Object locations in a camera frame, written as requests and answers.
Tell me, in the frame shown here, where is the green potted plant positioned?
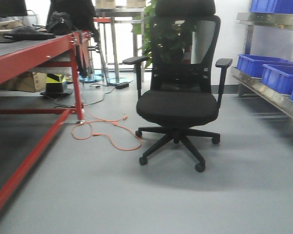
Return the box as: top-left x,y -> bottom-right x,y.
131,0 -> 198,69

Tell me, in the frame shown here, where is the orange cable on floor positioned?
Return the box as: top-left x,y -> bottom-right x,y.
71,107 -> 142,152

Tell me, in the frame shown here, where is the black office chair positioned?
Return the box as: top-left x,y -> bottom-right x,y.
135,0 -> 232,173

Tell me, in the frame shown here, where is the blue bin on low shelf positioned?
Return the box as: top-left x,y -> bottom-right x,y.
236,54 -> 293,78

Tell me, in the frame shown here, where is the red metal workbench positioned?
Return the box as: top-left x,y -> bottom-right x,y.
0,30 -> 93,223

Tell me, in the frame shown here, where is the black bag on workbench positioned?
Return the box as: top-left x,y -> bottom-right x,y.
46,11 -> 73,35

